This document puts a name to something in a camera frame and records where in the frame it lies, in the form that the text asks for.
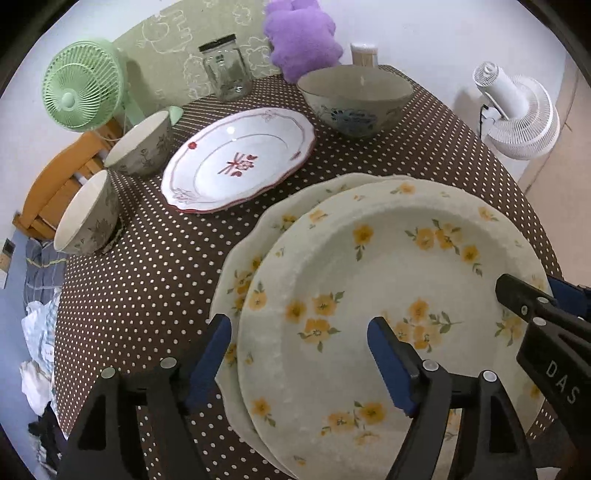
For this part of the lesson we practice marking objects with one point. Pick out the yellow flower plate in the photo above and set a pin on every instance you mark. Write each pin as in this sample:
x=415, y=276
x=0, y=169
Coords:
x=270, y=217
x=369, y=258

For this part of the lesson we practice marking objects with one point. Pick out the small grey floral bowl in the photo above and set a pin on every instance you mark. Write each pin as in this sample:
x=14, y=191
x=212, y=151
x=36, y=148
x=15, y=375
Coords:
x=143, y=138
x=83, y=207

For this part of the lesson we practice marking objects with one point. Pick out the white cloth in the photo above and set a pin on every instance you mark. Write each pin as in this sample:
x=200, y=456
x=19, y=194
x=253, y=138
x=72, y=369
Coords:
x=34, y=385

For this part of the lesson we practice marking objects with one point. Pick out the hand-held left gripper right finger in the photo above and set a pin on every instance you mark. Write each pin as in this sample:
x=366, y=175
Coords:
x=390, y=364

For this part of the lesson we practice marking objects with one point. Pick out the green table fan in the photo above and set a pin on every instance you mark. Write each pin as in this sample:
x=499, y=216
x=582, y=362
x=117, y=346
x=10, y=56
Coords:
x=78, y=87

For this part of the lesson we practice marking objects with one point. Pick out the white table fan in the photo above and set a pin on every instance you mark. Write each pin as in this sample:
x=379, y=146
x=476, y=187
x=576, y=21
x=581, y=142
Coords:
x=521, y=120

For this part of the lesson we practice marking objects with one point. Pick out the green printed wall cloth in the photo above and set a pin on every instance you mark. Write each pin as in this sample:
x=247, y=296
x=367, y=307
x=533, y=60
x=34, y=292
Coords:
x=161, y=55

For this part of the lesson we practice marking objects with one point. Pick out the brown polka dot tablecloth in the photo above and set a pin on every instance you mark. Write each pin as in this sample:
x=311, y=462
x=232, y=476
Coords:
x=161, y=286

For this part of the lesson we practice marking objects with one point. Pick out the dark clothes pile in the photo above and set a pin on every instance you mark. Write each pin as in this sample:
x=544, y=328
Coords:
x=48, y=434

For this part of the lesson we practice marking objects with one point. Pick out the glass jar with black lid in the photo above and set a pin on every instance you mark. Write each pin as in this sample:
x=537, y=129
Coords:
x=226, y=69

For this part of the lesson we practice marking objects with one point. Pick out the wooden chair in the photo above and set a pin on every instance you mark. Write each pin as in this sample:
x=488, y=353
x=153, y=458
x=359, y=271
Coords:
x=55, y=170

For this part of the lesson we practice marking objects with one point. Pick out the grey plaid cloth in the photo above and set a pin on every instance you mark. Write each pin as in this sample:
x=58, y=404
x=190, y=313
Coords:
x=44, y=267

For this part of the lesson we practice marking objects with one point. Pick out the large bowl with blue flowers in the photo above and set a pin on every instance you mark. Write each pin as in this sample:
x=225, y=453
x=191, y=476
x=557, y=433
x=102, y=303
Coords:
x=355, y=87

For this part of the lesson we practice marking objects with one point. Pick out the purple plush toy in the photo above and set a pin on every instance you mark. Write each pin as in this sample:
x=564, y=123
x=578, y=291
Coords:
x=300, y=37

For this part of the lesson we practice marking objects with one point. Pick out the white plate with red print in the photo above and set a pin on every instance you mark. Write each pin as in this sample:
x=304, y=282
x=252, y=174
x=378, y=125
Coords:
x=240, y=147

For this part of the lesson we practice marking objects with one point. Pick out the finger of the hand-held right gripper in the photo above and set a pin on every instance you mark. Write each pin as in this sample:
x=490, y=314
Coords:
x=521, y=295
x=575, y=300

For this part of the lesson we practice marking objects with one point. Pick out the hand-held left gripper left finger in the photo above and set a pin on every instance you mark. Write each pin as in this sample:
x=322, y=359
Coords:
x=210, y=364

